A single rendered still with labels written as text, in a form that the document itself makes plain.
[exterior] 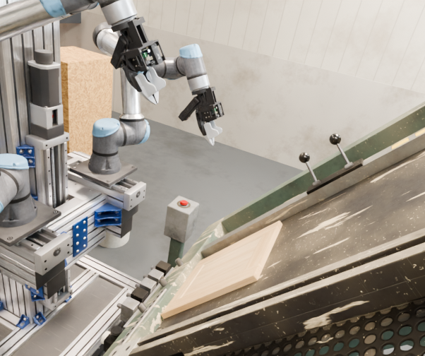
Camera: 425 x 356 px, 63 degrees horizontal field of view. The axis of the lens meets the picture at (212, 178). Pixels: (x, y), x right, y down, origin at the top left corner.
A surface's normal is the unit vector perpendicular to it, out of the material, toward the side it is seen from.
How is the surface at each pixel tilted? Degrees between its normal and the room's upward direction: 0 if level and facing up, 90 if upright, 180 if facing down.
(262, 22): 90
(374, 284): 90
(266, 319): 90
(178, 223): 90
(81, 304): 0
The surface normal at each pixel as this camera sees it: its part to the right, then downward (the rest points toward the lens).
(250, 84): -0.40, 0.37
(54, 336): 0.18, -0.87
